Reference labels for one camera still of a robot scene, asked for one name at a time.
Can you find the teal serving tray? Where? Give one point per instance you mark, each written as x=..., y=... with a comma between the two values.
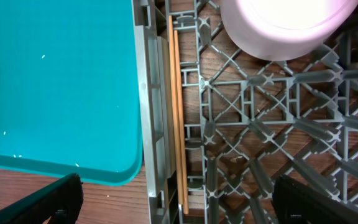
x=69, y=100

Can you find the pink bowl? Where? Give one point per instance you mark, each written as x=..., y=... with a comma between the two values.
x=278, y=30

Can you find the wooden chopstick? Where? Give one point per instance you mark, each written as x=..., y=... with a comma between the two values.
x=176, y=132
x=181, y=124

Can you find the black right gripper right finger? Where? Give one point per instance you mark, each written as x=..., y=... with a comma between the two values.
x=295, y=202

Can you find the grey dishwasher rack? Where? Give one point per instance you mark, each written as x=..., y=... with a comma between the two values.
x=245, y=125

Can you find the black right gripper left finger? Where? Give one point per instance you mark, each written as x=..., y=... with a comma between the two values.
x=59, y=202

